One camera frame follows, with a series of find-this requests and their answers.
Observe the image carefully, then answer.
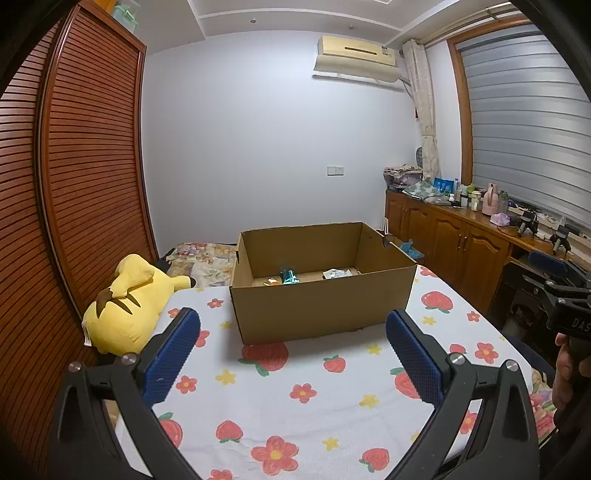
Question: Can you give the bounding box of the brown cardboard box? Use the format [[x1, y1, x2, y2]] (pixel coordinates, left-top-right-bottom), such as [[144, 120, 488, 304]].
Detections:
[[229, 221, 419, 346]]

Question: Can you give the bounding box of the small black tripod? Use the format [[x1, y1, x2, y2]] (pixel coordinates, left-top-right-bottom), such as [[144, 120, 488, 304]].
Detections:
[[551, 223, 581, 256], [516, 209, 539, 239]]

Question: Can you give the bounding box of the wooden cabinet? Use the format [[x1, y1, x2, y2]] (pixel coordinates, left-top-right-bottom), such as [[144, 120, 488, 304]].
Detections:
[[384, 188, 591, 326]]

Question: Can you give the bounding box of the pink kettle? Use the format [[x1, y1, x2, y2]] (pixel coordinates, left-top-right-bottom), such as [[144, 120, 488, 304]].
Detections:
[[482, 183, 501, 216]]

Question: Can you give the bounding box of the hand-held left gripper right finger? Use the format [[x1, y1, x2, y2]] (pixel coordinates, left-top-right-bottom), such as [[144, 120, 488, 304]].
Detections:
[[383, 308, 541, 480]]

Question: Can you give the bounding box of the green floral cloth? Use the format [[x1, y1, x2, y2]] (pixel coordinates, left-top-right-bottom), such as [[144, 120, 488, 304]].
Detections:
[[401, 180, 440, 202]]

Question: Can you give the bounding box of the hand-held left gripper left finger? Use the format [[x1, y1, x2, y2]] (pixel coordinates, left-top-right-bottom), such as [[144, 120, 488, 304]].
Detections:
[[46, 307, 204, 480]]

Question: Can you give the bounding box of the wooden louvered wardrobe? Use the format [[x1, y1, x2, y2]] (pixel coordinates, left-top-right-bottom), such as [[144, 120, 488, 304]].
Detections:
[[0, 0, 160, 462]]

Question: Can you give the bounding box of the pile of folded clothes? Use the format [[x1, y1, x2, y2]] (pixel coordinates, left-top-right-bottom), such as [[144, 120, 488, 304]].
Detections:
[[383, 163, 424, 193]]

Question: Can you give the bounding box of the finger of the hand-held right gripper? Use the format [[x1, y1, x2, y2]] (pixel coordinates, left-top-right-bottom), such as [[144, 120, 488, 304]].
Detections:
[[527, 249, 591, 288], [501, 260, 561, 334]]

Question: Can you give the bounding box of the grey window blind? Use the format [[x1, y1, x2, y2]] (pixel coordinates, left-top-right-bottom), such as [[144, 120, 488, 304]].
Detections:
[[456, 22, 591, 228]]

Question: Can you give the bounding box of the yellow plush toy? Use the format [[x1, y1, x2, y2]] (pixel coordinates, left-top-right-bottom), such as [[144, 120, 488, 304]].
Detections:
[[82, 252, 197, 356]]

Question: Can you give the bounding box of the white strawberry flower tablecloth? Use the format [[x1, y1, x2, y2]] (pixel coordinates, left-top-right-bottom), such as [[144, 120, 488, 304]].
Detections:
[[110, 264, 539, 480]]

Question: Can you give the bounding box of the green storage box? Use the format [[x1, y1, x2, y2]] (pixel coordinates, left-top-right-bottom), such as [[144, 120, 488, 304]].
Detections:
[[113, 0, 140, 34]]

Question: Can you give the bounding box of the wall air conditioner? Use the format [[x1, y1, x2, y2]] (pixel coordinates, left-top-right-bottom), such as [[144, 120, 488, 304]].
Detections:
[[312, 34, 404, 91]]

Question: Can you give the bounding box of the person's right hand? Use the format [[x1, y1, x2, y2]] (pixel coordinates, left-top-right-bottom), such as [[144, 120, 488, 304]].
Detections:
[[551, 331, 591, 418]]

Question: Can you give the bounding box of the beige curtain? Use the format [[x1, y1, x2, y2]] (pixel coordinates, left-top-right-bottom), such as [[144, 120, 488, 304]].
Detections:
[[400, 40, 440, 184]]

